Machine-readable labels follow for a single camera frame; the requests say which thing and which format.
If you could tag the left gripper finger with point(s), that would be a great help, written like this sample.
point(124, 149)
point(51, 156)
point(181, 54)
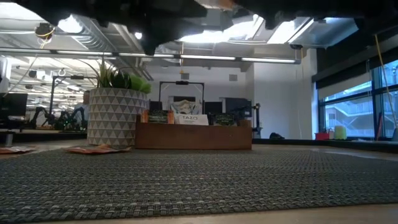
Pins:
point(152, 40)

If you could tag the dark purple foil tea packet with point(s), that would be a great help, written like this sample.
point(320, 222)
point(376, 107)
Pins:
point(224, 119)

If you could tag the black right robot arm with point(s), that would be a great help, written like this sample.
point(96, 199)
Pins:
point(357, 12)

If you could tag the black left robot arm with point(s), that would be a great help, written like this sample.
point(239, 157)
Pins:
point(46, 7)

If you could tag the long linear ceiling light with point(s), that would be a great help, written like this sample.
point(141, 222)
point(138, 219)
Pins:
point(202, 57)

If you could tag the small black monitor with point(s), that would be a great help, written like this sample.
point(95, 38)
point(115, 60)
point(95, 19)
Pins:
point(155, 105)
point(213, 107)

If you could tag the light cloth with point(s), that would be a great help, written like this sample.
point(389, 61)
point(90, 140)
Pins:
point(185, 107)

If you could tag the succulent in patterned white pot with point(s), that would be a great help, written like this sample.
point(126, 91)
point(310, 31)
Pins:
point(116, 118)

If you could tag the wooden three-compartment tray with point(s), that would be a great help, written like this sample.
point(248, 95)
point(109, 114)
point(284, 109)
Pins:
point(192, 137)

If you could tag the black ceiling device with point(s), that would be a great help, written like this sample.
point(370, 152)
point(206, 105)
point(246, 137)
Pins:
point(44, 30)

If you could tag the wide black monitor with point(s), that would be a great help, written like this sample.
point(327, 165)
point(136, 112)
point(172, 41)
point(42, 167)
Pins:
point(237, 105)

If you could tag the background robot arms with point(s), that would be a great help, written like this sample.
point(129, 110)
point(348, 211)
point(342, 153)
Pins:
point(62, 119)

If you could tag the large glass window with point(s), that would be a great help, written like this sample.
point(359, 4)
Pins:
point(348, 115)

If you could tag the black bag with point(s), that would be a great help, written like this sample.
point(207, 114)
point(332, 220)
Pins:
point(276, 136)

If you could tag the red box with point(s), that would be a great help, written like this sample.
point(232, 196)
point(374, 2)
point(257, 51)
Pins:
point(321, 136)

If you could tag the green container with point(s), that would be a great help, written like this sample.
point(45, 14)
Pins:
point(340, 132)

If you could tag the large black monitor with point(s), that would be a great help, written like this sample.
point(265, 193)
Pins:
point(12, 104)

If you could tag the grey woven placemat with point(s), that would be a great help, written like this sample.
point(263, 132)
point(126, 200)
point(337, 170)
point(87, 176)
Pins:
point(217, 183)

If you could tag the black background station frame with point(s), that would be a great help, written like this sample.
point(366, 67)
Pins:
point(182, 82)

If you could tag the black camera stand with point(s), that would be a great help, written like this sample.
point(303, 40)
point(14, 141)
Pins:
point(257, 118)

